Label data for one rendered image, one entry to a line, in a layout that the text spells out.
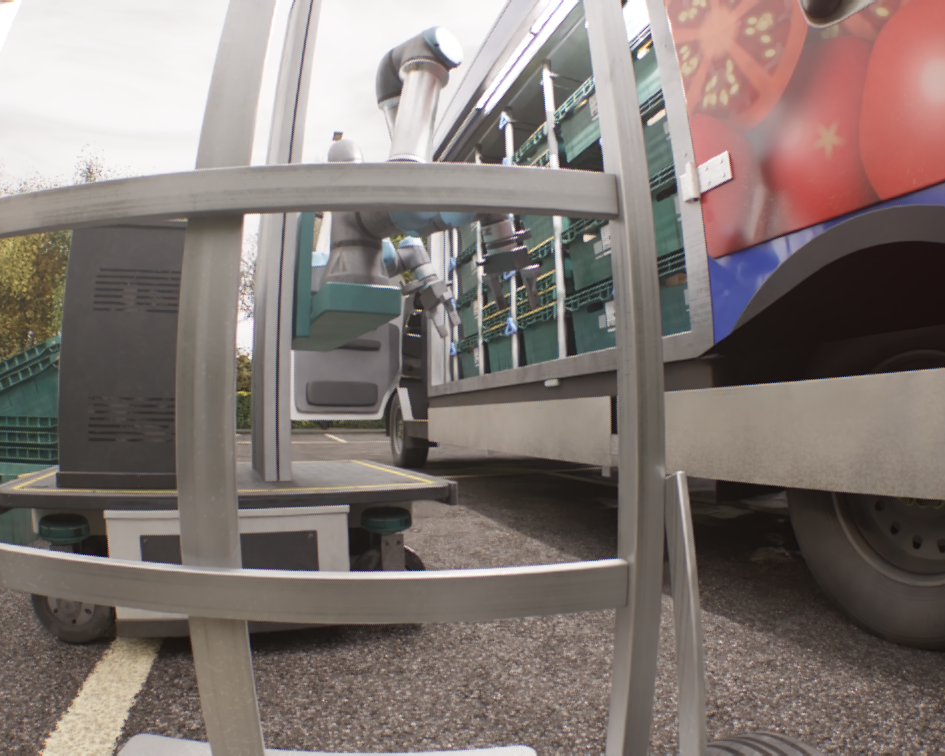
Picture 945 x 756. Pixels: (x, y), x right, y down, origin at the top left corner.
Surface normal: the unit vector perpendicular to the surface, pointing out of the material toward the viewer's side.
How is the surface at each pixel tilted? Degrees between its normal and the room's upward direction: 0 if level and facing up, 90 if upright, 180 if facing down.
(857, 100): 90
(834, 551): 79
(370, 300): 90
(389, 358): 85
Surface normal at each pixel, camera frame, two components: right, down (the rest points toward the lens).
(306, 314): 0.46, -0.07
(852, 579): -0.86, -0.27
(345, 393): 0.68, -0.06
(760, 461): -0.94, -0.01
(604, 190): 0.12, -0.07
